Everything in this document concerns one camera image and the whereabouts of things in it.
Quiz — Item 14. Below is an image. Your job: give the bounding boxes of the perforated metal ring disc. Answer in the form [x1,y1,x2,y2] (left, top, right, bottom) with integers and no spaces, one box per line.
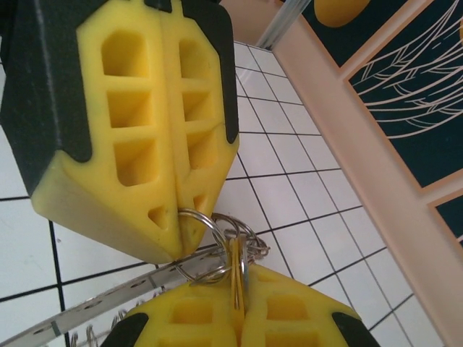
[0,245,236,347]

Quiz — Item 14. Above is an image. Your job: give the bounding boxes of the thin silver keyring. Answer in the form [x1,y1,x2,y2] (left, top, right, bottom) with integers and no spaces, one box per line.
[175,207,233,285]

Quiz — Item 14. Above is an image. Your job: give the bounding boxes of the aluminium frame post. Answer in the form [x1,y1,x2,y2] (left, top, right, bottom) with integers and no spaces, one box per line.
[259,0,310,51]

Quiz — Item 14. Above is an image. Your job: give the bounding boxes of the dark panel with yellow circle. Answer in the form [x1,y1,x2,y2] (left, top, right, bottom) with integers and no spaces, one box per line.
[300,0,422,69]

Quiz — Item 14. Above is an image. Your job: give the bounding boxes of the dark panel with white lines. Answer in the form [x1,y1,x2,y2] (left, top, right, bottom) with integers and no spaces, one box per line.
[342,0,463,198]

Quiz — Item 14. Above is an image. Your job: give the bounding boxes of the dark framed wall panel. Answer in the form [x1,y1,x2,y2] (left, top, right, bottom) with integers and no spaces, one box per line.
[428,193,463,249]

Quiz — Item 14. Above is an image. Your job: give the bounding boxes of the silver metal keyring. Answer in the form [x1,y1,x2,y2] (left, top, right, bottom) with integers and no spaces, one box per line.
[106,307,133,332]
[70,317,109,347]
[213,213,271,262]

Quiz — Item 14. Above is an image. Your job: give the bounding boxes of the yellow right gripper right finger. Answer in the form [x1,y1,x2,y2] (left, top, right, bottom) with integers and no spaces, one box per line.
[241,263,381,347]

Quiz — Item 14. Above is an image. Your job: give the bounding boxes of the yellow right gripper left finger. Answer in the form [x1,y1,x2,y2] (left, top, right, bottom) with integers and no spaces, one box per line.
[99,269,242,347]

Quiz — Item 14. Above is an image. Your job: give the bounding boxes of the thick silver key ring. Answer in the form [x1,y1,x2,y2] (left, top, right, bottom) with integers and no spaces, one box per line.
[226,234,251,290]

